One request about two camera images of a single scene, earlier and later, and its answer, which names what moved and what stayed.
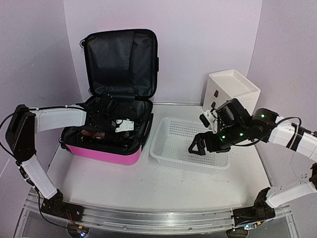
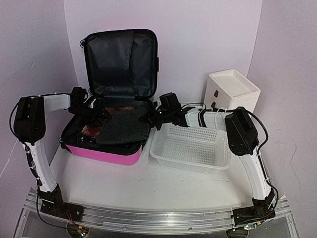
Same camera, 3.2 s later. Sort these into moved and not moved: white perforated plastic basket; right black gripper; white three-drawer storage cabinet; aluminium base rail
Moved: right black gripper
Not moved: aluminium base rail; white perforated plastic basket; white three-drawer storage cabinet
